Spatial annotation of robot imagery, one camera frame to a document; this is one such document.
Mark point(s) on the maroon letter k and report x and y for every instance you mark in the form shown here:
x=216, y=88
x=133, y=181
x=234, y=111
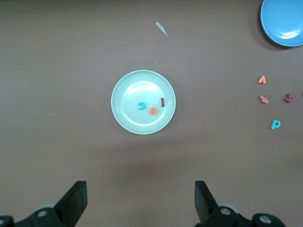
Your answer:
x=289, y=98

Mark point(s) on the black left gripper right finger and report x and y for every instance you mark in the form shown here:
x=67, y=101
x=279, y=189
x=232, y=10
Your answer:
x=206, y=208

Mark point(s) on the teal letter d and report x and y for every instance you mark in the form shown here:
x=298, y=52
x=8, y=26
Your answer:
x=275, y=124

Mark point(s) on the maroon letter l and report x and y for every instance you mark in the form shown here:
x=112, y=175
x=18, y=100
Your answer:
x=163, y=102

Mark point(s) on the orange letter v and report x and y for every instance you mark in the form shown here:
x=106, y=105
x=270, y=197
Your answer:
x=260, y=81

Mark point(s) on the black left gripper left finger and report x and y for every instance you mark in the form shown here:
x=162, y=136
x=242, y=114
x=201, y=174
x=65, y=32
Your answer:
x=71, y=205

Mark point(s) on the orange letter e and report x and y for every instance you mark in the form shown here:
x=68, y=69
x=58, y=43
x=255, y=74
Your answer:
x=153, y=111

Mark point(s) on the small white paper scrap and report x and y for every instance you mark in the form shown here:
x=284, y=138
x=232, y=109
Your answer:
x=161, y=28

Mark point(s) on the teal letter c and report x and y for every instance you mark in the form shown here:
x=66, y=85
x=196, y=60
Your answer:
x=139, y=106

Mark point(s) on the blue plate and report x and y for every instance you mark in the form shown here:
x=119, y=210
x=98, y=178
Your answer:
x=284, y=21

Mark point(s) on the light green plate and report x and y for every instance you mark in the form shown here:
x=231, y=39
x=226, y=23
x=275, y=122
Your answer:
x=132, y=123

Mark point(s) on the coral red letter t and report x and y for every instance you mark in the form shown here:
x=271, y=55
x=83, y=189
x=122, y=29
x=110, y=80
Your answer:
x=264, y=99

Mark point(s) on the brown table cover sheet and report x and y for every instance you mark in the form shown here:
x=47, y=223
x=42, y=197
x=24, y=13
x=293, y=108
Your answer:
x=71, y=71

